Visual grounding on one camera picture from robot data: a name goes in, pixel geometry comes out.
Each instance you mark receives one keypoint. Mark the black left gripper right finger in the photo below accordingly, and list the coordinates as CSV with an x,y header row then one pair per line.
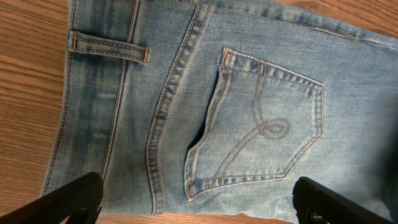
x,y
315,203

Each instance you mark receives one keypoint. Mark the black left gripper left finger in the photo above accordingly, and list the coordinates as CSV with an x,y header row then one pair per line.
x,y
76,202

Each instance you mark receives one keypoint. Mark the blue denim jeans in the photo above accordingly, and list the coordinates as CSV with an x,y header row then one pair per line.
x,y
220,106

